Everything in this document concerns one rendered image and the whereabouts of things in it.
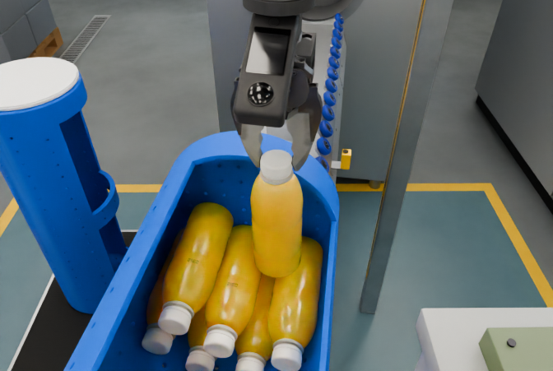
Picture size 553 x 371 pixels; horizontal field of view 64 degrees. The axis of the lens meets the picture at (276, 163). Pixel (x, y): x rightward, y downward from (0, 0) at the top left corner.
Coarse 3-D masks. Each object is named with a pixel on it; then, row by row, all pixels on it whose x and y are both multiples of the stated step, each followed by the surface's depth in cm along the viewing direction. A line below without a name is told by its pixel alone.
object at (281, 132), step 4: (292, 108) 106; (288, 112) 107; (284, 124) 111; (268, 128) 113; (272, 128) 113; (276, 128) 112; (280, 128) 112; (284, 128) 112; (268, 132) 114; (272, 132) 114; (276, 132) 113; (280, 132) 113; (284, 132) 113; (288, 132) 113; (276, 136) 114; (280, 136) 114; (284, 136) 114; (288, 136) 113; (288, 140) 114; (292, 140) 114
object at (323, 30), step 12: (312, 24) 175; (324, 24) 175; (324, 36) 166; (324, 48) 158; (324, 60) 150; (324, 72) 143; (324, 84) 137; (336, 120) 130; (264, 132) 117; (336, 132) 126; (336, 144) 124; (336, 156) 121
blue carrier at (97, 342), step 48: (192, 144) 67; (240, 144) 62; (288, 144) 64; (192, 192) 73; (240, 192) 72; (336, 192) 68; (144, 240) 52; (336, 240) 63; (144, 288) 64; (96, 336) 43
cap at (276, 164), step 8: (272, 152) 54; (280, 152) 54; (264, 160) 53; (272, 160) 53; (280, 160) 53; (288, 160) 53; (264, 168) 52; (272, 168) 52; (280, 168) 52; (288, 168) 52; (264, 176) 53; (272, 176) 52; (280, 176) 52
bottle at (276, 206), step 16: (288, 176) 54; (256, 192) 55; (272, 192) 53; (288, 192) 54; (256, 208) 55; (272, 208) 54; (288, 208) 54; (256, 224) 57; (272, 224) 55; (288, 224) 56; (256, 240) 60; (272, 240) 57; (288, 240) 58; (256, 256) 62; (272, 256) 59; (288, 256) 60; (272, 272) 62; (288, 272) 62
